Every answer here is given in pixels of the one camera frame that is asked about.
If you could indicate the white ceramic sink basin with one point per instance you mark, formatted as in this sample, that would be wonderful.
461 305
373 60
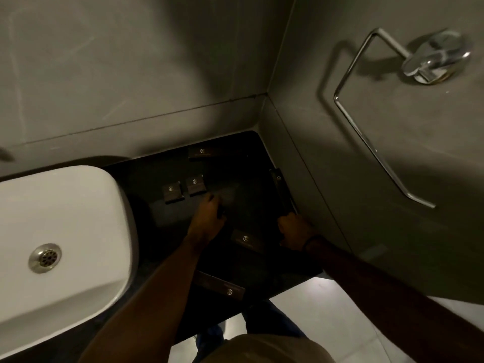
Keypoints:
75 223

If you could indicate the beige shirt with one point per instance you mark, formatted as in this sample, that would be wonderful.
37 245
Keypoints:
268 349

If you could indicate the metal sink drain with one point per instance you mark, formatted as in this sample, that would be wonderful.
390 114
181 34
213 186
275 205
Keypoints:
45 258

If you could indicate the person's left forearm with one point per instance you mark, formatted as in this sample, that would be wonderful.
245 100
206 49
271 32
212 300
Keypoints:
151 306

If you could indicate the person's left fingers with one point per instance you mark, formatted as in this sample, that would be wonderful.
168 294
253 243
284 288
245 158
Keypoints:
216 208

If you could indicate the person's right hand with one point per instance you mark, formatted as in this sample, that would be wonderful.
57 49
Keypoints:
297 232

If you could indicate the person's left hand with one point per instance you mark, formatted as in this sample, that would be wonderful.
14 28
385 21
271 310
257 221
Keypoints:
206 223

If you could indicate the person's right forearm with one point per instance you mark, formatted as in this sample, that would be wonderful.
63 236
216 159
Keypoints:
397 306

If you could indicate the small dark square amenity packet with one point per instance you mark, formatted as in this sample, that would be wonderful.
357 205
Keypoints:
195 185
173 192
247 241
202 152

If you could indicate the person's right fingers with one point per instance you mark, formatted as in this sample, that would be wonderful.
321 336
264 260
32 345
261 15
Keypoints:
285 230

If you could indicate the long dark amenity box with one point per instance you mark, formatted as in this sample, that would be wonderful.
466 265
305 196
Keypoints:
281 192
221 286

